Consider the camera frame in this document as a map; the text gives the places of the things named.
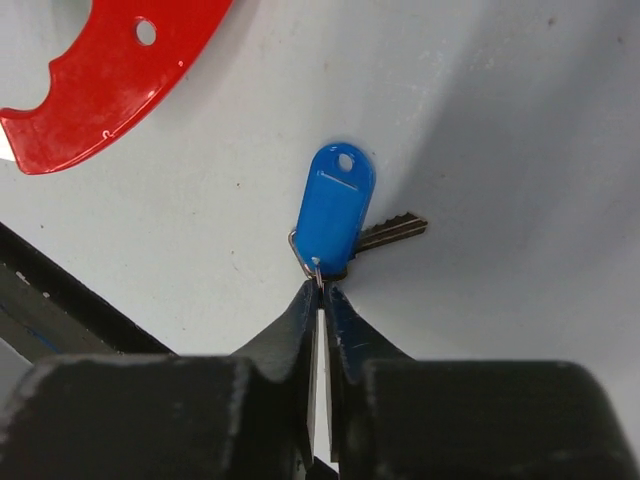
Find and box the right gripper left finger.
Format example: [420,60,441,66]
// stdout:
[1,281,320,479]

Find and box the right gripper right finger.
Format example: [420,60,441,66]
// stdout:
[323,284,639,479]

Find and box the blue tag key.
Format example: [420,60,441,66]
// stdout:
[288,142,428,285]

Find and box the metal keyring holder red handle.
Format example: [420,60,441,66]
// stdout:
[1,1,231,175]

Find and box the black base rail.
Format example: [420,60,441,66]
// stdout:
[1,225,173,362]

